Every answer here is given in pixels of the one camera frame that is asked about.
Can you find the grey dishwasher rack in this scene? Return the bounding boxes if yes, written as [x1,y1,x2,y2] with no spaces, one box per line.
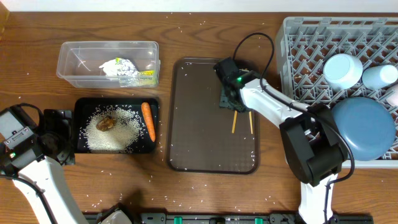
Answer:
[275,17,397,169]

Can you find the clear plastic bin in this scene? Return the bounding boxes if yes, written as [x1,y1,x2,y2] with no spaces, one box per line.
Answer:
[57,40,160,88]

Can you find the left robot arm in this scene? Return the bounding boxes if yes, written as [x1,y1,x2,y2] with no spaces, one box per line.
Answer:
[1,103,134,223]

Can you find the dark brown serving tray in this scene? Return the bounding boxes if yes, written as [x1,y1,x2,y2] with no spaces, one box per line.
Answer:
[167,58,260,174]

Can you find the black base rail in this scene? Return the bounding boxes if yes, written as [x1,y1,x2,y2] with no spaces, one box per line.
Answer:
[83,213,374,224]

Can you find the pile of white rice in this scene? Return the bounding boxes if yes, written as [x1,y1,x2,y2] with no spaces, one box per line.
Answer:
[78,105,145,153]

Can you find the orange carrot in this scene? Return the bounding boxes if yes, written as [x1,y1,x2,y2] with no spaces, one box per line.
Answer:
[141,102,156,142]

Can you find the foil wrapper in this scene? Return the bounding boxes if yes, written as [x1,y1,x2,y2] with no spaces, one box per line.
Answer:
[116,57,139,87]

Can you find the dark blue plate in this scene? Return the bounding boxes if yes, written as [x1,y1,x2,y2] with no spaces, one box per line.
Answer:
[332,97,396,161]

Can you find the wooden chopstick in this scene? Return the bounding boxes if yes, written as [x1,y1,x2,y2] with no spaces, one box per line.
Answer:
[231,111,238,134]
[249,111,254,134]

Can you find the brown food lump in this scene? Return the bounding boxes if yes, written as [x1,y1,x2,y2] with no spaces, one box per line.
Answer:
[96,115,117,132]

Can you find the light blue plastic cup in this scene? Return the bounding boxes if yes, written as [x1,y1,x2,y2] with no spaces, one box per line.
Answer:
[362,65,397,90]

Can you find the light blue bowl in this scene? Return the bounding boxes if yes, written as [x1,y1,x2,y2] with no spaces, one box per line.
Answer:
[323,54,363,91]

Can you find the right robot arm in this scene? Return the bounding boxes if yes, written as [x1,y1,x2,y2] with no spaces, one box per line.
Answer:
[213,57,349,223]

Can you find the black plastic tray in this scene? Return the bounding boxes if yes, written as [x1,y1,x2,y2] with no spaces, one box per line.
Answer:
[72,97,159,154]

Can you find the pink plastic cup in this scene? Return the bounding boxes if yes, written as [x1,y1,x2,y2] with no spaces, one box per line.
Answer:
[386,84,398,106]

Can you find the yellow green snack packet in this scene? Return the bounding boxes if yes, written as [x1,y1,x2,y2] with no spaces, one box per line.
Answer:
[138,70,158,86]

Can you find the white napkin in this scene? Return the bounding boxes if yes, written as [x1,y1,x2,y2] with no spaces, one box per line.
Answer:
[99,58,120,80]

